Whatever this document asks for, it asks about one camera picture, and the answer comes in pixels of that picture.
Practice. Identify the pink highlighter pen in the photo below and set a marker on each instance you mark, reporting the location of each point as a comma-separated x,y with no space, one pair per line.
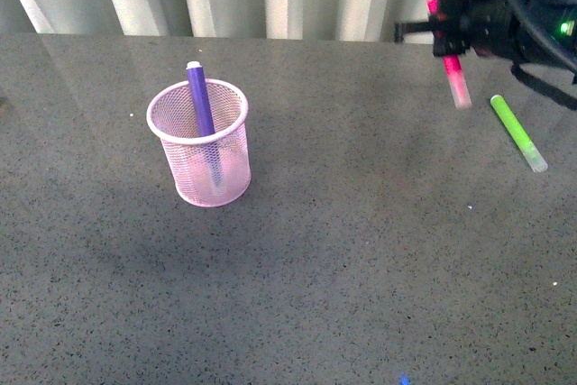
453,71

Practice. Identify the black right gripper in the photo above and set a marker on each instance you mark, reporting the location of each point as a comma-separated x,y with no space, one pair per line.
485,26

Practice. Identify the purple highlighter pen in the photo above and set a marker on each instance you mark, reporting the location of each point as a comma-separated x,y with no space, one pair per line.
205,123

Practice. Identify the pink mesh pen cup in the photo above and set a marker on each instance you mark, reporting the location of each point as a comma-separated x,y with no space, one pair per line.
208,171

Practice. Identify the green highlighter pen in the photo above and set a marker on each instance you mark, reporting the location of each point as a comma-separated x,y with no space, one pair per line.
518,134

